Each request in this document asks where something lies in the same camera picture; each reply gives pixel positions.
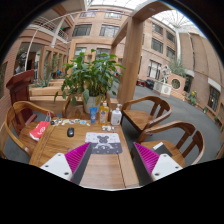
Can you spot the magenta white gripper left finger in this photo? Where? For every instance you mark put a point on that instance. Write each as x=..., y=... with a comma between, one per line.
x=70, y=166

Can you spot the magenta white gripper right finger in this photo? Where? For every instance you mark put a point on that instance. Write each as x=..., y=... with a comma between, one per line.
x=154, y=163

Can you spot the black computer mouse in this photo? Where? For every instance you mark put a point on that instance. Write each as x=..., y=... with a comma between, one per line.
x=70, y=132

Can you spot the grey bear mouse pad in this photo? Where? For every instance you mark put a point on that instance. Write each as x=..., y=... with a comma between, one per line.
x=104, y=143

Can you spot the wooden chair near right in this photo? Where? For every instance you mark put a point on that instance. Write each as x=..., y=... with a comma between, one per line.
x=179, y=137

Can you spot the red white bag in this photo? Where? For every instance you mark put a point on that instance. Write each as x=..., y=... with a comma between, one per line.
x=38, y=131

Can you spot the wooden chair far right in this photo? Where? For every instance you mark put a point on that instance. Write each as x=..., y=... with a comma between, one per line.
x=141, y=120

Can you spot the white earbuds case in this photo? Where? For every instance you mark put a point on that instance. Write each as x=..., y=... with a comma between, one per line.
x=107, y=128

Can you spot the wooden chair behind table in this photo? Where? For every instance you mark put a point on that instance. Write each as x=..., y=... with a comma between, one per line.
x=76, y=111

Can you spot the blue tube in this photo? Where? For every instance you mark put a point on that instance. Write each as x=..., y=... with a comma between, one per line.
x=93, y=113

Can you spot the white pump bottle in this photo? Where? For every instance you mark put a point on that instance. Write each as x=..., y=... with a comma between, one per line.
x=116, y=116

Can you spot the yellow liquid bottle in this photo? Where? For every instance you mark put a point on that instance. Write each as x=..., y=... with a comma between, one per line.
x=103, y=113

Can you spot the wooden chair left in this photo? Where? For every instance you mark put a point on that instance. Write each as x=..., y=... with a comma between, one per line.
x=18, y=127

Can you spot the green potted plant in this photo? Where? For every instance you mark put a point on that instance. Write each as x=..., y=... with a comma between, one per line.
x=90, y=81

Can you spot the dark wooden lectern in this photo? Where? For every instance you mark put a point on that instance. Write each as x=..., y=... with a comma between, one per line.
x=18, y=86

